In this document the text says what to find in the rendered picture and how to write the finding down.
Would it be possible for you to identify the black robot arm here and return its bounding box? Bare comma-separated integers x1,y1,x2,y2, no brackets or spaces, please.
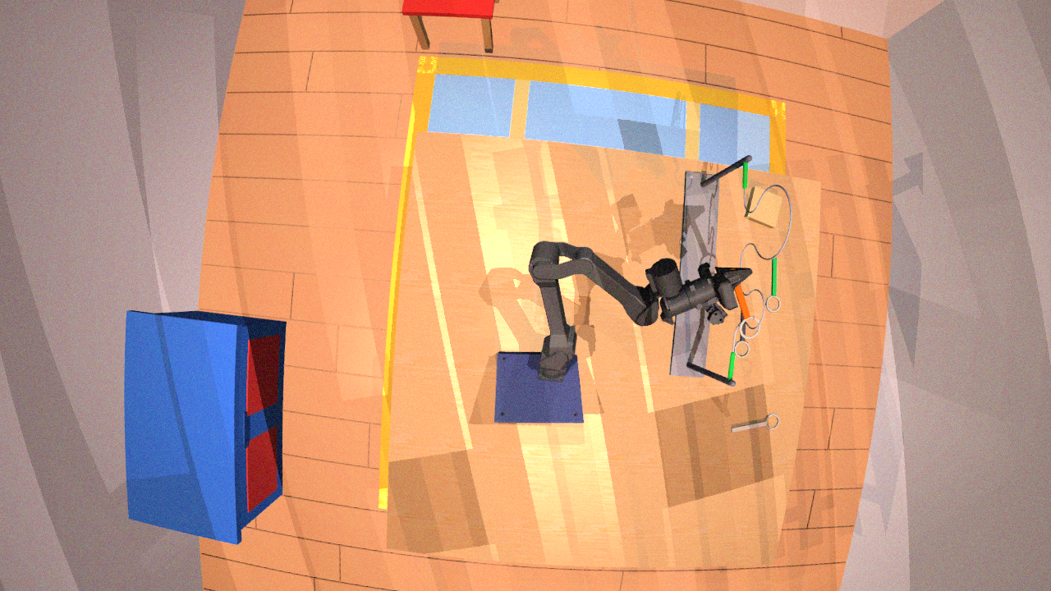
528,241,691,383

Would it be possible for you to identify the black handle with grey loop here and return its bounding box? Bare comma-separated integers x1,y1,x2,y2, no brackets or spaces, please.
735,313,750,358

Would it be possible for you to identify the orange handle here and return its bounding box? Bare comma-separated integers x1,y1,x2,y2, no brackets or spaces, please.
735,284,761,339

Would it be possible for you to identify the grey ring with beige flat handle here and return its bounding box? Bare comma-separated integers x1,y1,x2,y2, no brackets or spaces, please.
731,414,780,433

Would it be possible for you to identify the tan flat square block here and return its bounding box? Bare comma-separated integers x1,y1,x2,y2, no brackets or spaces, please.
744,186,783,228

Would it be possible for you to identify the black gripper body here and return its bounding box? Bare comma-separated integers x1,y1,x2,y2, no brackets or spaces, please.
683,263,738,310

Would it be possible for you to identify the green flat bar with white hoop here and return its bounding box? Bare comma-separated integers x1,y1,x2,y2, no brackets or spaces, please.
766,258,781,312

